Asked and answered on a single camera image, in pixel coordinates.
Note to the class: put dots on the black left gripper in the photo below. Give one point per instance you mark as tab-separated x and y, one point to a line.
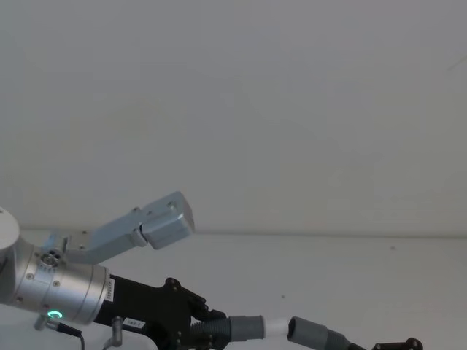
142	304

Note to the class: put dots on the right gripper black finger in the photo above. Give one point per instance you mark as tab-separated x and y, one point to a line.
401	345

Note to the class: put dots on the white table cloth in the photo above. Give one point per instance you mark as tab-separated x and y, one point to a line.
328	273

